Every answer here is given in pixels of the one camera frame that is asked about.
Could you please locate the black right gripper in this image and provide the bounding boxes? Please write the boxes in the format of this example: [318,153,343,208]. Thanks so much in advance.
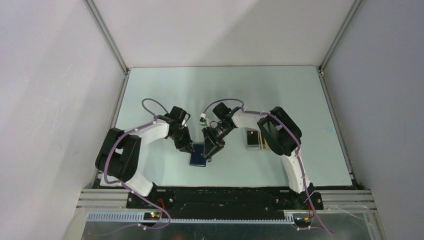
[202,122,234,158]

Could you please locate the blue card holder wallet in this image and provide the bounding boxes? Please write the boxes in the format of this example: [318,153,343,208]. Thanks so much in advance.
[189,143,212,167]

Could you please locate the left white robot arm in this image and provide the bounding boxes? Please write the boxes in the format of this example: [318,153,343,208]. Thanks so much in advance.
[95,106,194,208]

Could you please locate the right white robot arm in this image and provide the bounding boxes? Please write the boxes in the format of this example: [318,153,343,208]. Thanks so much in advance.
[199,100,311,209]

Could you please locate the clear plastic card tray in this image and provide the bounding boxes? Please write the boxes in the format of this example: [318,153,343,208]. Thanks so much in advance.
[245,129,270,151]

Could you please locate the left controller board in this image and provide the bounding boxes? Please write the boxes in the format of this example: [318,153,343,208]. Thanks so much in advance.
[143,212,162,221]

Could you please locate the controller board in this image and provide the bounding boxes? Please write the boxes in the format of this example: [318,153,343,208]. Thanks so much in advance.
[143,212,162,221]
[294,217,314,223]

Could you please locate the right controller board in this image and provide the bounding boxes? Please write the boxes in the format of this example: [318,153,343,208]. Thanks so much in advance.
[294,217,314,223]

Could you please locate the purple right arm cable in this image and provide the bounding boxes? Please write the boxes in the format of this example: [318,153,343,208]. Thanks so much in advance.
[202,98,335,237]

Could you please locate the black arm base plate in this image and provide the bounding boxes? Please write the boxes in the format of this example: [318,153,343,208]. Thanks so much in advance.
[126,186,324,220]

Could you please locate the grey cable duct strip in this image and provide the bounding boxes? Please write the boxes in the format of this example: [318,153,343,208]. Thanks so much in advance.
[86,211,295,225]

